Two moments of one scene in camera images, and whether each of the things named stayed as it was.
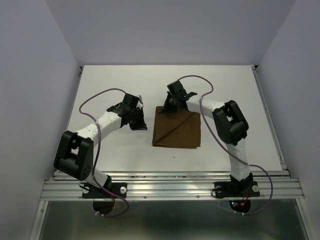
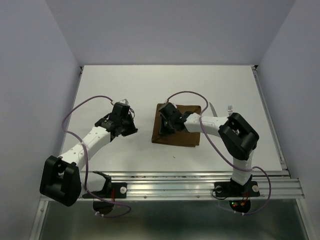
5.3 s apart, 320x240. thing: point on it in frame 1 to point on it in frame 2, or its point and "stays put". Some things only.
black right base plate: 228,189 stays put
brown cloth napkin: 179,129 stays put
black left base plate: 120,189 stays put
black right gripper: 166,107 to 163,130
